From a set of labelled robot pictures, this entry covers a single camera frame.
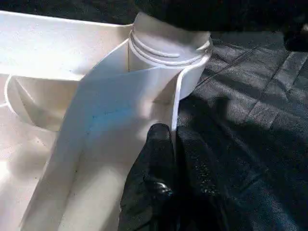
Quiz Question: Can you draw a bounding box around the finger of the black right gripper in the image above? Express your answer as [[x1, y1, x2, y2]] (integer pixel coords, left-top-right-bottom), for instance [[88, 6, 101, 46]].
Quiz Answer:
[[136, 0, 308, 33]]

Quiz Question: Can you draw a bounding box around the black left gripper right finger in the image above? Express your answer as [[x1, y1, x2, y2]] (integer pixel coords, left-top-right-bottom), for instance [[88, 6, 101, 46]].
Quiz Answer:
[[174, 126, 241, 231]]

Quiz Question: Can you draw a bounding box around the black work mat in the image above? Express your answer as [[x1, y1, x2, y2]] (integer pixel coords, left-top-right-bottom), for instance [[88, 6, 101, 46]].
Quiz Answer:
[[0, 0, 308, 231]]

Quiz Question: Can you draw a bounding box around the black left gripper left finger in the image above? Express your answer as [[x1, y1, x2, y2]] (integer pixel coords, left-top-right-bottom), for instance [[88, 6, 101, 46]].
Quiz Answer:
[[117, 123, 177, 231]]

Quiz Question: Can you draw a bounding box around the white plastic table leg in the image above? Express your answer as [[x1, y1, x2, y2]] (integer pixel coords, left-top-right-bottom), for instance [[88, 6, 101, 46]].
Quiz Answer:
[[128, 12, 213, 67]]

